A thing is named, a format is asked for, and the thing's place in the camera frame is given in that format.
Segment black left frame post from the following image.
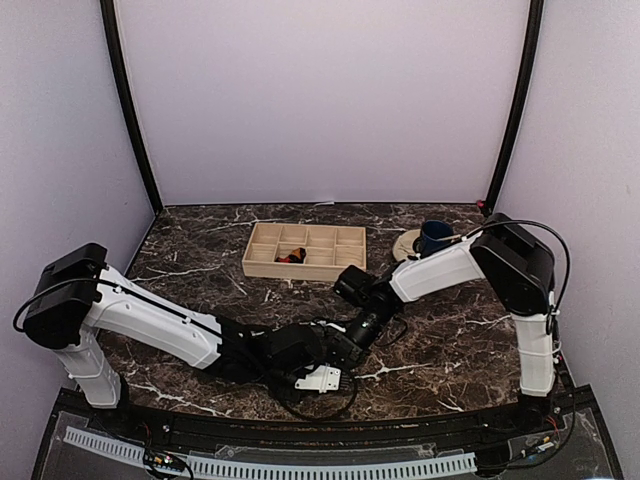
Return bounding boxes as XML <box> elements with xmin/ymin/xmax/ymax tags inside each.
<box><xmin>99</xmin><ymin>0</ymin><xmax>164</xmax><ymax>216</ymax></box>

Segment wooden compartment tray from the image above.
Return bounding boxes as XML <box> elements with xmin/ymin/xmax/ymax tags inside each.
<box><xmin>242</xmin><ymin>223</ymin><xmax>367</xmax><ymax>282</ymax></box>

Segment dark blue mug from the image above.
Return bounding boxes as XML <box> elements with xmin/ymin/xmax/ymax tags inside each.
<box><xmin>418</xmin><ymin>220</ymin><xmax>454</xmax><ymax>257</ymax></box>

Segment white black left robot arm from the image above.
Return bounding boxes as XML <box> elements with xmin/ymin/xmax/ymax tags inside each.
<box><xmin>13</xmin><ymin>243</ymin><xmax>349</xmax><ymax>436</ymax></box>

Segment white slotted cable duct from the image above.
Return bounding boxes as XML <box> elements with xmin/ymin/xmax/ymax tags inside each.
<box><xmin>62</xmin><ymin>427</ymin><xmax>477</xmax><ymax>479</ymax></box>

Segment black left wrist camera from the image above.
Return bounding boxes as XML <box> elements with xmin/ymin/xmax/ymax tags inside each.
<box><xmin>267</xmin><ymin>324</ymin><xmax>324</xmax><ymax>373</ymax></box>

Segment black right frame post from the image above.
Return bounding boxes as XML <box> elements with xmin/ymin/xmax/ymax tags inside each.
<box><xmin>478</xmin><ymin>0</ymin><xmax>545</xmax><ymax>217</ymax></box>

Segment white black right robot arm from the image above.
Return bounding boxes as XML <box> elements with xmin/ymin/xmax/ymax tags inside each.
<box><xmin>326</xmin><ymin>213</ymin><xmax>569</xmax><ymax>434</ymax></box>

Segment cream saucer plate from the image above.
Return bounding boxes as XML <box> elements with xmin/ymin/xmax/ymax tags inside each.
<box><xmin>392</xmin><ymin>229</ymin><xmax>421</xmax><ymax>262</ymax></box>

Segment black frame post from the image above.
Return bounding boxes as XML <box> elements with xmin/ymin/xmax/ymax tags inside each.
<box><xmin>99</xmin><ymin>0</ymin><xmax>164</xmax><ymax>216</ymax></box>
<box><xmin>478</xmin><ymin>0</ymin><xmax>545</xmax><ymax>217</ymax></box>

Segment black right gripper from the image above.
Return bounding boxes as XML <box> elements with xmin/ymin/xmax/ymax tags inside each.
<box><xmin>325</xmin><ymin>306</ymin><xmax>395</xmax><ymax>374</ymax></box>

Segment black front table rail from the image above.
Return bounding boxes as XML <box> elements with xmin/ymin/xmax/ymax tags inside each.
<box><xmin>47</xmin><ymin>386</ymin><xmax>606</xmax><ymax>463</ymax></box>

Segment black red yellow argyle sock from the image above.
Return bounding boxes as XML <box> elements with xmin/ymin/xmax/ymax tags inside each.
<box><xmin>274</xmin><ymin>245</ymin><xmax>307</xmax><ymax>264</ymax></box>

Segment wooden stirrer stick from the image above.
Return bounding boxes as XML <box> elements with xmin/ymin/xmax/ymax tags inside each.
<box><xmin>437</xmin><ymin>234</ymin><xmax>463</xmax><ymax>242</ymax></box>

